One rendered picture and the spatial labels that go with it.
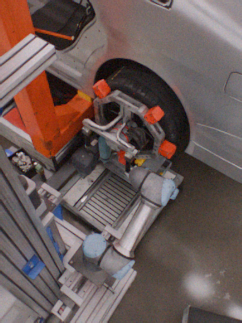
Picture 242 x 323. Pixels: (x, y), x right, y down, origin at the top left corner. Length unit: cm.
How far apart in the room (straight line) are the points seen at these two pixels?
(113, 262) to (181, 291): 115
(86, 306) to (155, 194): 74
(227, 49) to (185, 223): 164
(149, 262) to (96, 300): 91
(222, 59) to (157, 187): 67
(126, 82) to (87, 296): 124
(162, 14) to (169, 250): 179
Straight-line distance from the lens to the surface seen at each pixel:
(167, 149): 218
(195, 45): 176
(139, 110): 205
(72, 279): 197
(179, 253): 284
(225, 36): 170
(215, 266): 287
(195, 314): 242
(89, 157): 269
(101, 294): 198
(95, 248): 172
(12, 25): 177
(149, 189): 163
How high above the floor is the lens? 269
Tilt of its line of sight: 58 degrees down
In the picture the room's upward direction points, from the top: 1 degrees clockwise
